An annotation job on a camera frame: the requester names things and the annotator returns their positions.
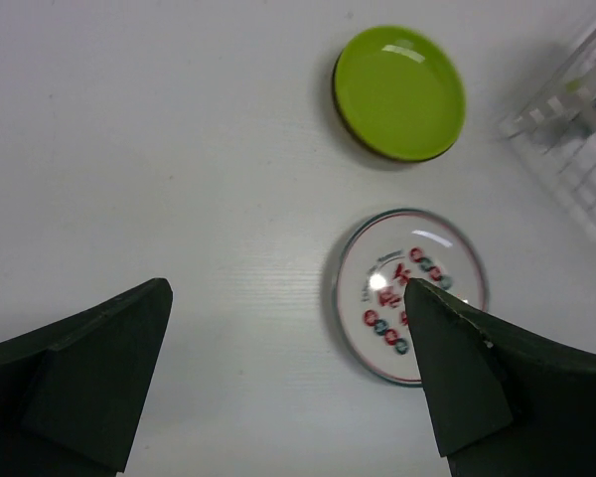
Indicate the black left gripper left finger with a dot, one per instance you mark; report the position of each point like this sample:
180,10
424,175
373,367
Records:
72,392

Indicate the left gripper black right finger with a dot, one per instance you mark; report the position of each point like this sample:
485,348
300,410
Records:
503,401

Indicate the white plate red characters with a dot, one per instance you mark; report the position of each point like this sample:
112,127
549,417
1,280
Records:
376,262

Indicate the lime green plate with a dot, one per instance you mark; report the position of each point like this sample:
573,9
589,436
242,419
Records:
401,92

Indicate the metal wire dish rack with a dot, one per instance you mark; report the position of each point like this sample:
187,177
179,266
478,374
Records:
553,128

